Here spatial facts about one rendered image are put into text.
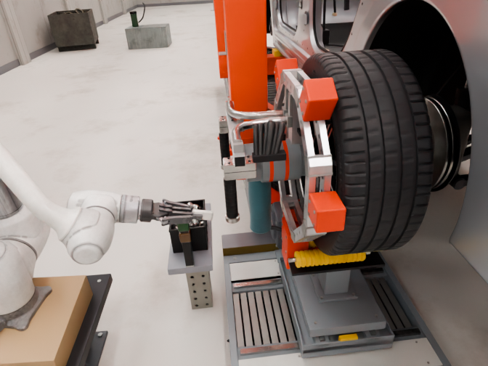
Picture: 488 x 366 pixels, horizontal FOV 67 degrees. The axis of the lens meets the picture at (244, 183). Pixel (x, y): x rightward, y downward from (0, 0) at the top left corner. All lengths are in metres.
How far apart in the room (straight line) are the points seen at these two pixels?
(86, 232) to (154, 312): 0.96
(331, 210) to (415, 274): 1.26
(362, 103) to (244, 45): 0.71
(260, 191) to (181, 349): 0.79
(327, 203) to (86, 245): 0.62
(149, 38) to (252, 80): 7.07
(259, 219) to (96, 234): 0.66
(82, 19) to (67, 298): 7.99
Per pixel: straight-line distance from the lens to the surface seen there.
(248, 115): 1.19
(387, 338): 1.63
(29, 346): 1.47
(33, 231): 1.54
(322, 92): 0.95
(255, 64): 1.59
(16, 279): 1.44
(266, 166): 1.16
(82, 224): 1.05
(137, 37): 8.65
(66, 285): 1.59
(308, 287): 1.65
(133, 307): 1.98
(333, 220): 0.95
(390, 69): 1.11
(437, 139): 1.33
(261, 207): 1.42
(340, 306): 1.60
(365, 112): 0.99
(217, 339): 1.77
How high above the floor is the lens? 1.41
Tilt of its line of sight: 30 degrees down
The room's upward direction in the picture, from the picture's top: 3 degrees counter-clockwise
